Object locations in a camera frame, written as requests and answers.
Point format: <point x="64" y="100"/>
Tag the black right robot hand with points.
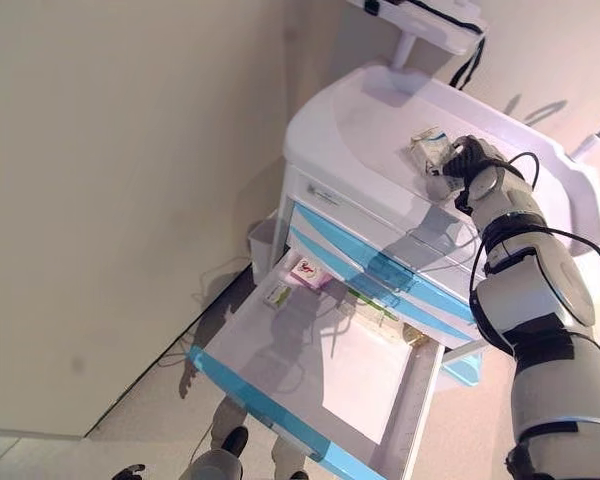
<point x="472" y="157"/>

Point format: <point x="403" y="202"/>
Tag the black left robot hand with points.
<point x="130" y="472"/>

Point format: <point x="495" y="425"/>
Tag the deep blue fronted cart drawer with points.
<point x="360" y="380"/>

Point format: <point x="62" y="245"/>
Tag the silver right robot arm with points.
<point x="540" y="300"/>

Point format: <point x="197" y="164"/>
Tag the blue white cart drawer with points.
<point x="325" y="252"/>
<point x="330" y="227"/>

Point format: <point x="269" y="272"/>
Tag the pink white medicine box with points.
<point x="307" y="272"/>

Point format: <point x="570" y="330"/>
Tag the green white medicine box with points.
<point x="278" y="295"/>

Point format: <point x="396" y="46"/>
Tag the grey left robot leg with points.
<point x="220" y="460"/>

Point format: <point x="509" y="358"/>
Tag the grey robot leg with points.
<point x="220" y="460"/>
<point x="298" y="476"/>

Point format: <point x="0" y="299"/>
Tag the white medical cart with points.
<point x="380" y="115"/>

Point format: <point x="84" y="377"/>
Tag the black floor edge strip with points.
<point x="170" y="350"/>

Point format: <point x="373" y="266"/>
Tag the white monitor tray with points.
<point x="430" y="25"/>

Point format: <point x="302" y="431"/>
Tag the grey right robot leg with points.
<point x="298" y="476"/>

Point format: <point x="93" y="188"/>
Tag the long green striped box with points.
<point x="380" y="312"/>

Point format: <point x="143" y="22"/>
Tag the blue lidded waste bin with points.
<point x="462" y="367"/>

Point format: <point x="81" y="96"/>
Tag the white cart side bin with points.
<point x="262" y="247"/>

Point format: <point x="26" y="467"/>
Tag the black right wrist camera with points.
<point x="462" y="200"/>

